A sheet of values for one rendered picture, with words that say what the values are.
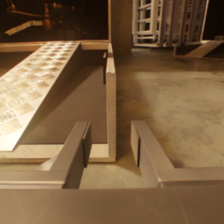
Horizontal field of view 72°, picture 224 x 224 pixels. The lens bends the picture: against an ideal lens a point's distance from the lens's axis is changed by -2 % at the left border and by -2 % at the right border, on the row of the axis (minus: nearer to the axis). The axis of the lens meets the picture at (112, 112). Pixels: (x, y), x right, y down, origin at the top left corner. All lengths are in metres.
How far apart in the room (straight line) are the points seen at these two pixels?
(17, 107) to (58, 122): 0.10
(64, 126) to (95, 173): 0.13
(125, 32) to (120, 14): 0.23
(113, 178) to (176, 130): 0.19
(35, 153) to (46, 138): 0.04
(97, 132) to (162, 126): 0.15
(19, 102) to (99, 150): 0.24
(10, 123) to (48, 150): 0.12
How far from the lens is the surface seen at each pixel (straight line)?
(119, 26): 2.30
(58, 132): 0.32
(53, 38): 2.10
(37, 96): 0.43
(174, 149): 0.30
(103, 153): 0.26
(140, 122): 0.15
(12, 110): 0.40
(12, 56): 1.13
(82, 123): 0.15
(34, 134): 0.33
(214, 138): 0.36
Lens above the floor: 0.17
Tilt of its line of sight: 25 degrees down
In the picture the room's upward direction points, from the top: 1 degrees counter-clockwise
